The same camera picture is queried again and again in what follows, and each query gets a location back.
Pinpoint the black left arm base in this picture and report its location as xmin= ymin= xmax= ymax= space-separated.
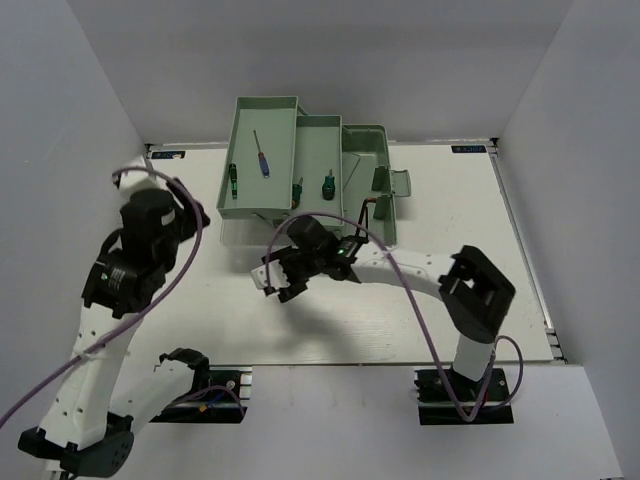
xmin=151 ymin=348 xmax=253 ymax=424

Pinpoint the orange-tipped green stubby screwdriver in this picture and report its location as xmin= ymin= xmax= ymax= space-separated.
xmin=291 ymin=177 xmax=303 ymax=210

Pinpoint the blue red screwdriver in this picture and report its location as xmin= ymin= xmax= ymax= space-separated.
xmin=253 ymin=130 xmax=270 ymax=178

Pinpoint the green plastic toolbox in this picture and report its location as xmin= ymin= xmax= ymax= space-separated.
xmin=216 ymin=96 xmax=411 ymax=247

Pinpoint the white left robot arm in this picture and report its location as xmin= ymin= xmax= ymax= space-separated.
xmin=18 ymin=178 xmax=212 ymax=479

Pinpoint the large brown hex key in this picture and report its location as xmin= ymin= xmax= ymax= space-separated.
xmin=355 ymin=197 xmax=377 ymax=238

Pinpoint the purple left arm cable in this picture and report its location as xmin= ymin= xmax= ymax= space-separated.
xmin=0 ymin=167 xmax=249 ymax=426

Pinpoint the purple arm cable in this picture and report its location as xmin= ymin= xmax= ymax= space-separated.
xmin=262 ymin=212 xmax=525 ymax=424
xmin=0 ymin=167 xmax=249 ymax=426

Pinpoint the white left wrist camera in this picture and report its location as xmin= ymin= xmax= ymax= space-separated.
xmin=112 ymin=160 xmax=162 ymax=198

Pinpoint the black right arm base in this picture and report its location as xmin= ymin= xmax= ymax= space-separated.
xmin=414 ymin=368 xmax=514 ymax=426

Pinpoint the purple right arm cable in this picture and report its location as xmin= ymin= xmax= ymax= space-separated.
xmin=262 ymin=212 xmax=525 ymax=424

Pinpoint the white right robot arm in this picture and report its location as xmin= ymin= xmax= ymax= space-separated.
xmin=251 ymin=214 xmax=516 ymax=399

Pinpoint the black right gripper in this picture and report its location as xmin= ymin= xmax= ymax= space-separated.
xmin=263 ymin=245 xmax=324 ymax=303

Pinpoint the black green precision screwdriver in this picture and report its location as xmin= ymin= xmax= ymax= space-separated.
xmin=229 ymin=163 xmax=238 ymax=200

